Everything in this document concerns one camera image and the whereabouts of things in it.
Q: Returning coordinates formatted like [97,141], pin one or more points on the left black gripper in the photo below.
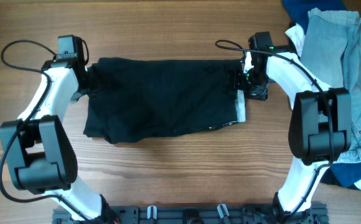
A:
[79,93]

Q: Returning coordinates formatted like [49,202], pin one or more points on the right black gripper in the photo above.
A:
[239,81]

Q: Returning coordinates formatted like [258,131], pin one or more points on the black shorts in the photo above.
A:
[129,100]

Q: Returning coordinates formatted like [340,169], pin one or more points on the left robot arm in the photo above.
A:
[38,161]

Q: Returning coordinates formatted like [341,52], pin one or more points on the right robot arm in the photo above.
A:
[320,129]

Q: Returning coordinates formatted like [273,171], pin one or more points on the blue garment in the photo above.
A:
[298,10]

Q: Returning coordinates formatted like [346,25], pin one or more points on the right grey rail clip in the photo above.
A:
[223,213]

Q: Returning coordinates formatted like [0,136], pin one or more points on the grey rail clip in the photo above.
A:
[151,212]
[223,213]

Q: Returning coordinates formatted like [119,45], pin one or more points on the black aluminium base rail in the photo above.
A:
[246,214]

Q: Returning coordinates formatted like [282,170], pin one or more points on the left grey rail clip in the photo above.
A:
[151,212]

